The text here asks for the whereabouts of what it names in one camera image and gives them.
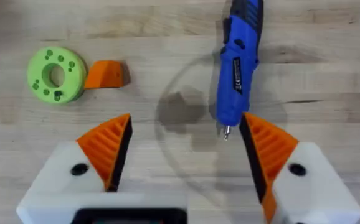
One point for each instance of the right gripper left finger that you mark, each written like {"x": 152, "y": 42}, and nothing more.
{"x": 100, "y": 149}

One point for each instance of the orange ribbed wedge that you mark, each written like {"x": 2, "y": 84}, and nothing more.
{"x": 104, "y": 74}

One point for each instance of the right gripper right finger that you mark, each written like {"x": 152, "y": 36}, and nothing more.
{"x": 279, "y": 161}

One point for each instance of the green disc with holes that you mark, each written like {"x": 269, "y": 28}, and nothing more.
{"x": 56, "y": 74}

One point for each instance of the blue electric screwdriver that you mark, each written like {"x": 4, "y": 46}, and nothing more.
{"x": 236, "y": 71}

